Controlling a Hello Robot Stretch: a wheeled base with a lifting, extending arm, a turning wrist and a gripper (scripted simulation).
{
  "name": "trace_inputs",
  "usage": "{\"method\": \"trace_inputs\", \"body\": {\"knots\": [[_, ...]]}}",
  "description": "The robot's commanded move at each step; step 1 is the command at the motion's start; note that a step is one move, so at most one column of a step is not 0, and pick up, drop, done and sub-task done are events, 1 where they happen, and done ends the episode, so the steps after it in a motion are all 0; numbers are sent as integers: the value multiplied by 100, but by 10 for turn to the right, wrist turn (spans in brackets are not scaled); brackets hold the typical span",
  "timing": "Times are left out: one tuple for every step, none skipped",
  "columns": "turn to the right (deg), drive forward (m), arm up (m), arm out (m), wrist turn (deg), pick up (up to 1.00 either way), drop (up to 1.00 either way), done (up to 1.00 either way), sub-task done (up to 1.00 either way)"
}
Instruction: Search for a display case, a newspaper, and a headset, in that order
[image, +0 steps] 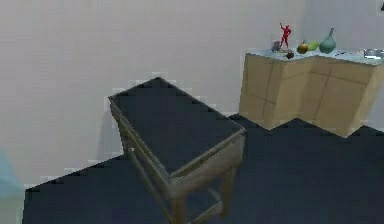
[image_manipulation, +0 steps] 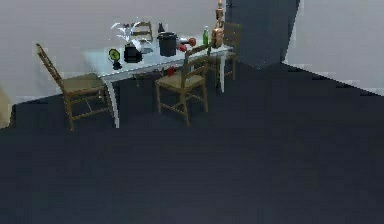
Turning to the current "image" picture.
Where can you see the brown glass-top display case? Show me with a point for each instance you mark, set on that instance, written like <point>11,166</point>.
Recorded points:
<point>173,126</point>

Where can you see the small grey box object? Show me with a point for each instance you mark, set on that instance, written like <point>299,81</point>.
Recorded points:
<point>276,46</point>

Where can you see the small dark round object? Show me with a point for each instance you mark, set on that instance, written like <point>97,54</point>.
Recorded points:
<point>290,54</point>

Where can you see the red human figurine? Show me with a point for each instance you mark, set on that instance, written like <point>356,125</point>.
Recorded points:
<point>285,35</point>

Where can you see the tan kitchen counter cabinet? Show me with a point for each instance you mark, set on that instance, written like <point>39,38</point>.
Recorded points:
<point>320,90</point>

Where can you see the green apple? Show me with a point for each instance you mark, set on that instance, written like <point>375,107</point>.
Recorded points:
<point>313,46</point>

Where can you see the teal round vase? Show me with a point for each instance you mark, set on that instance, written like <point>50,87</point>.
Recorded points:
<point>327,44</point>

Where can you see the silver sink basin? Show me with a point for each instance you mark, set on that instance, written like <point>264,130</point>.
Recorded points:
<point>374,53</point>

